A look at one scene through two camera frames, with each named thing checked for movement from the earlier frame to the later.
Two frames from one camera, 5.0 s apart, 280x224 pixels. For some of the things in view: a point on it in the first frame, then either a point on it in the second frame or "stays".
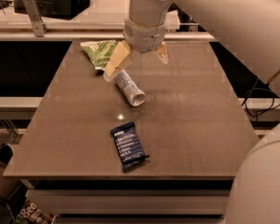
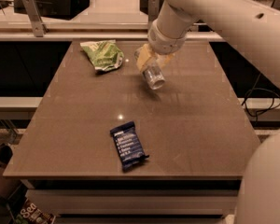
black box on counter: x=67 y=2 stays
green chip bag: x=99 y=51 stays
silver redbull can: x=132 y=91 -> x=154 y=77
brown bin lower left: x=0 y=158 stays
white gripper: x=144 y=37 -> x=163 y=43
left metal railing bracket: x=35 y=14 stays
